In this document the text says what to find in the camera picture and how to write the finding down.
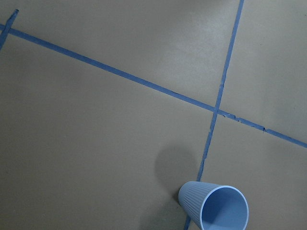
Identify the blue ribbed cup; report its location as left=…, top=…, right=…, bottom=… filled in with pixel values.
left=178, top=181, right=249, bottom=230

